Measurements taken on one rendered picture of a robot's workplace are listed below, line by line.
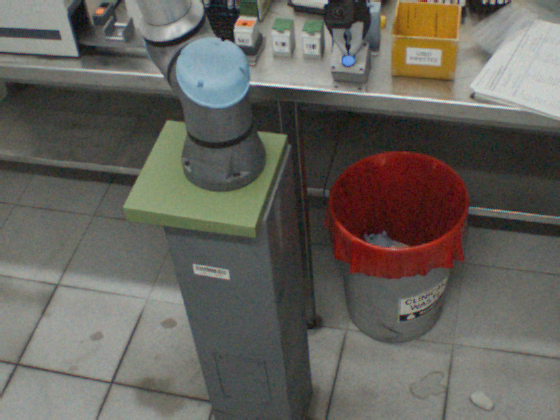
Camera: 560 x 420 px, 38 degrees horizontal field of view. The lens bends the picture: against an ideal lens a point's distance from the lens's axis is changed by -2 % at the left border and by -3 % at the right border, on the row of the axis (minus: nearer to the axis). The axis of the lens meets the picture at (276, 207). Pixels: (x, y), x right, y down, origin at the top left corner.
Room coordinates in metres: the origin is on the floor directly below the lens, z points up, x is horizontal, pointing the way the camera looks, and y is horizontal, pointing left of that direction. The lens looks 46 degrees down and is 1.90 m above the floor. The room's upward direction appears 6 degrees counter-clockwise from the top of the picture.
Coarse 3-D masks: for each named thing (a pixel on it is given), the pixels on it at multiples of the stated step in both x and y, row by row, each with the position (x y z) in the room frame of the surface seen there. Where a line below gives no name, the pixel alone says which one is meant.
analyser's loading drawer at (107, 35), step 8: (112, 16) 1.58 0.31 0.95; (80, 24) 1.62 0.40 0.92; (112, 24) 1.57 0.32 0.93; (120, 24) 1.58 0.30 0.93; (128, 24) 1.55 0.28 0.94; (80, 32) 1.58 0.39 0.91; (88, 32) 1.58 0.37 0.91; (96, 32) 1.58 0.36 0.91; (104, 32) 1.53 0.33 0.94; (112, 32) 1.57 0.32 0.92; (120, 32) 1.56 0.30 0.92; (128, 32) 1.54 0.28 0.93; (136, 32) 1.55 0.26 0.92; (80, 40) 1.55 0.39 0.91; (88, 40) 1.55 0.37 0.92; (96, 40) 1.54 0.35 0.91; (104, 40) 1.54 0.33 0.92; (112, 40) 1.53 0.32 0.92; (120, 40) 1.52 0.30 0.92; (128, 40) 1.53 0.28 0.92; (136, 40) 1.52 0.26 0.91; (144, 48) 1.50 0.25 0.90
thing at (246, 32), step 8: (240, 16) 1.51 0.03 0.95; (240, 24) 1.48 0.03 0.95; (248, 24) 1.48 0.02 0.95; (256, 24) 1.49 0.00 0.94; (240, 32) 1.46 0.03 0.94; (248, 32) 1.46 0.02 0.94; (256, 32) 1.48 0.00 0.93; (240, 40) 1.46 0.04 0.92; (248, 40) 1.46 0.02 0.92; (256, 40) 1.48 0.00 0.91
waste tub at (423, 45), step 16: (400, 16) 1.47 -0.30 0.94; (416, 16) 1.46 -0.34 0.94; (432, 16) 1.45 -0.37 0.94; (448, 16) 1.44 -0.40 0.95; (400, 32) 1.47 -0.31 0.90; (416, 32) 1.46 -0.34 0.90; (432, 32) 1.45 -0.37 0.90; (448, 32) 1.44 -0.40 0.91; (400, 48) 1.34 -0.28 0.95; (416, 48) 1.33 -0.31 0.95; (432, 48) 1.32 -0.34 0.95; (448, 48) 1.31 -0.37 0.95; (400, 64) 1.34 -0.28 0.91; (416, 64) 1.33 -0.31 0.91; (432, 64) 1.32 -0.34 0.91; (448, 64) 1.31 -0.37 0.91
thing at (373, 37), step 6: (372, 6) 1.46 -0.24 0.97; (378, 6) 1.46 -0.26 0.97; (372, 12) 1.44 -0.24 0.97; (378, 12) 1.44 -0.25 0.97; (372, 18) 1.44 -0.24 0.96; (378, 18) 1.43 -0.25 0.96; (372, 24) 1.44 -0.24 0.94; (378, 24) 1.43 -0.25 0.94; (348, 30) 1.45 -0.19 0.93; (372, 30) 1.44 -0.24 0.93; (378, 30) 1.43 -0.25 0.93; (348, 36) 1.45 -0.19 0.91; (366, 36) 1.44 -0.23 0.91; (372, 36) 1.44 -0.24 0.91; (378, 36) 1.43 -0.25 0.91; (372, 42) 1.44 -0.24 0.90; (378, 42) 1.44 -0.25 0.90; (372, 48) 1.44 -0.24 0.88; (378, 48) 1.43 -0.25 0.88; (372, 54) 1.42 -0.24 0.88
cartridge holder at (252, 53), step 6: (234, 42) 1.48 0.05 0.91; (258, 42) 1.47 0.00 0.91; (264, 42) 1.50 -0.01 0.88; (246, 48) 1.46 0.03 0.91; (252, 48) 1.45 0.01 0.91; (258, 48) 1.47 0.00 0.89; (246, 54) 1.46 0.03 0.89; (252, 54) 1.45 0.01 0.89; (258, 54) 1.46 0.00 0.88; (252, 60) 1.43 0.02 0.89
